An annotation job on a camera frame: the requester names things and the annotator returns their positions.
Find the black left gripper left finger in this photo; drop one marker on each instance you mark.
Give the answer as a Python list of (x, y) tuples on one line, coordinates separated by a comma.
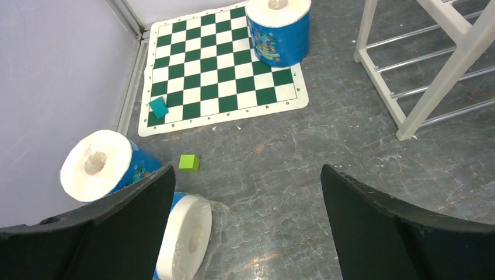
[(116, 237)]

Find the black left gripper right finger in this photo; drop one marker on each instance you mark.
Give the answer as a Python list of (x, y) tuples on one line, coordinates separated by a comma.
[(378, 236)]

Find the blue white roll front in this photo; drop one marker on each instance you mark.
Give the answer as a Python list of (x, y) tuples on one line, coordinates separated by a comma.
[(102, 163)]

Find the blue white roll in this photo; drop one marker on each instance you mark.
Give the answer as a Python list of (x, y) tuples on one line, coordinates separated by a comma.
[(102, 163), (279, 30)]

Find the small green cube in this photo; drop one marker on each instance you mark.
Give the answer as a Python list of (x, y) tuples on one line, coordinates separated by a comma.
[(189, 163)]

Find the small teal block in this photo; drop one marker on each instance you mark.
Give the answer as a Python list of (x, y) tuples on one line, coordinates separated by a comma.
[(158, 107)]

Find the green white chessboard mat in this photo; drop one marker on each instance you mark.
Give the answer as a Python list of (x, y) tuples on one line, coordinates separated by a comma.
[(205, 68)]

